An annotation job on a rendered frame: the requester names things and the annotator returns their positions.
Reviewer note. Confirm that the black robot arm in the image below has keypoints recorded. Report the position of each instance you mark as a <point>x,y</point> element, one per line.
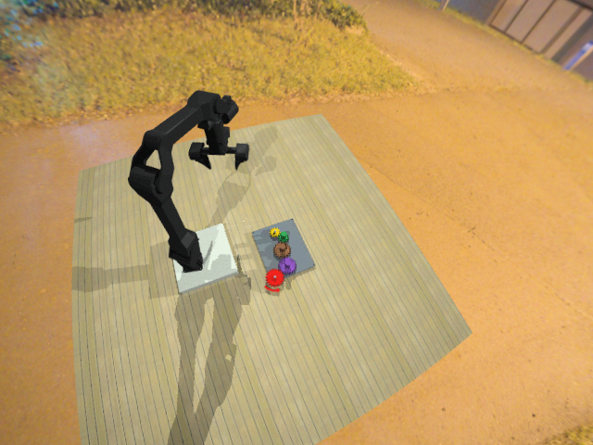
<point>209,112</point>

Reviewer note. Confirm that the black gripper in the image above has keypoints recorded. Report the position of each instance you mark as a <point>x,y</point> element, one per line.
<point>217,147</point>

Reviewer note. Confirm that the red gear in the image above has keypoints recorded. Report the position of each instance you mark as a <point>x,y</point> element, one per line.
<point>274,281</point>

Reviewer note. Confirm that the brown gear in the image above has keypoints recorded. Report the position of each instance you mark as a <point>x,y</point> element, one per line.
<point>281,250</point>

